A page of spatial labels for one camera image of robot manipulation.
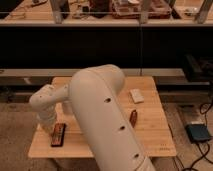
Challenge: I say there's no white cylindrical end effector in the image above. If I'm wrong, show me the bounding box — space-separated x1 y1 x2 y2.
37 106 57 134

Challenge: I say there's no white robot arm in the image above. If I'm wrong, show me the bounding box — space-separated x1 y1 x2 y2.
29 64 156 171

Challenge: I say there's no white paper cup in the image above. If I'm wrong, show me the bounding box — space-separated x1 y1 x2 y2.
62 101 72 115

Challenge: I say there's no small red brown object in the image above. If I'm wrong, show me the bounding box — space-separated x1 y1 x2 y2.
129 110 138 128

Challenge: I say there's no white flat block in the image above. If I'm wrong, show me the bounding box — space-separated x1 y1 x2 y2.
130 89 144 104

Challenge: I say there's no wooden table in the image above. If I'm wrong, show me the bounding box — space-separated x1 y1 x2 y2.
28 76 176 159

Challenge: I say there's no background shelf with clutter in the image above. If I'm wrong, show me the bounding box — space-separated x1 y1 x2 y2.
0 0 213 27

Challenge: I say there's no blue foot pedal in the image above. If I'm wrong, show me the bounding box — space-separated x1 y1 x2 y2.
185 124 211 143

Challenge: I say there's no black cable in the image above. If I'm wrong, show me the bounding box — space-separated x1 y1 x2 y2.
176 96 213 171

